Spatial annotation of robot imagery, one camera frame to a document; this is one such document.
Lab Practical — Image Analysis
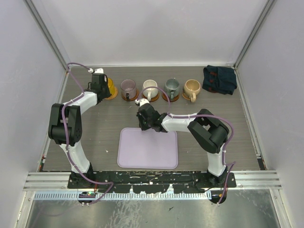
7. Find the white slotted cable duct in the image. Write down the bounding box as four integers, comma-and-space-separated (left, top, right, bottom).
33, 190, 211, 201

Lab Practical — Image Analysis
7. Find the grey-green ceramic mug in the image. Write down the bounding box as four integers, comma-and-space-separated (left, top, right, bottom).
164, 78, 180, 101

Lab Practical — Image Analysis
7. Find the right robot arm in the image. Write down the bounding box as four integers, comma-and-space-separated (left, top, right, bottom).
135, 99, 229, 187

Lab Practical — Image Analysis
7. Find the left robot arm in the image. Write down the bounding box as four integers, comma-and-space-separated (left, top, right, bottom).
48, 68, 111, 188

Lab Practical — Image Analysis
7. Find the aluminium frame post right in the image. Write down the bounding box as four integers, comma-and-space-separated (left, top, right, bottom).
234, 0, 277, 69

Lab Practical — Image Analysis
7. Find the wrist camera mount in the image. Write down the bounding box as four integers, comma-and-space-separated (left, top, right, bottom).
88, 68, 104, 74
135, 98, 150, 107

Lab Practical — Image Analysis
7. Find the lavender plastic tray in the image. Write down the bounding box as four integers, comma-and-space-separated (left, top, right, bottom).
117, 128, 178, 170

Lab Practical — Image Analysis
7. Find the aluminium frame post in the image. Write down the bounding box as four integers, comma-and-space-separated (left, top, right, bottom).
24, 0, 68, 71
234, 0, 277, 69

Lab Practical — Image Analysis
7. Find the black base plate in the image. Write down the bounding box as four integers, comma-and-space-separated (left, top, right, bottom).
67, 171, 237, 194

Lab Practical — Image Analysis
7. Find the aluminium frame rail front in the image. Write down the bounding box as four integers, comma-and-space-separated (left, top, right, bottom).
24, 170, 282, 190

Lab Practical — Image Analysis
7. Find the beige ceramic mug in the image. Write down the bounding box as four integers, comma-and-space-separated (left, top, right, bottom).
183, 79, 201, 103

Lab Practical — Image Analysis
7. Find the dark wooden coaster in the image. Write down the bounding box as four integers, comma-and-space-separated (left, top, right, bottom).
162, 92, 180, 102
121, 90, 139, 102
142, 92, 160, 102

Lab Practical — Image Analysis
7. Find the light cork coaster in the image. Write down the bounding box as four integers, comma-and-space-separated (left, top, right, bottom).
182, 92, 190, 100
106, 86, 118, 100

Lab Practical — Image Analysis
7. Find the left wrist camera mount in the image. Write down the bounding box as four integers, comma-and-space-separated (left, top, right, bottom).
88, 68, 104, 74

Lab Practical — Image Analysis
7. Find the aluminium frame post left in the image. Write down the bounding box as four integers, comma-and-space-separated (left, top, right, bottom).
24, 0, 68, 71

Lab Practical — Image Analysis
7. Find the clear purple glass mug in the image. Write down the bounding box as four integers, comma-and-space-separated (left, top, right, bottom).
120, 79, 137, 98

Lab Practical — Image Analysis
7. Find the yellow glass mug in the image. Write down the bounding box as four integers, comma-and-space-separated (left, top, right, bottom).
108, 78, 115, 96

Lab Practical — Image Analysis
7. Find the dark blue folded cloth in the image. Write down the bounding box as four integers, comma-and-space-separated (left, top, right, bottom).
202, 65, 237, 95

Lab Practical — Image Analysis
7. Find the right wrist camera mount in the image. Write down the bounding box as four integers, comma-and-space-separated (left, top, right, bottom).
135, 98, 150, 107

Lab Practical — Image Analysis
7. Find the white ceramic mug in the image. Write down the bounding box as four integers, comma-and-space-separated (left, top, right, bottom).
142, 79, 158, 102

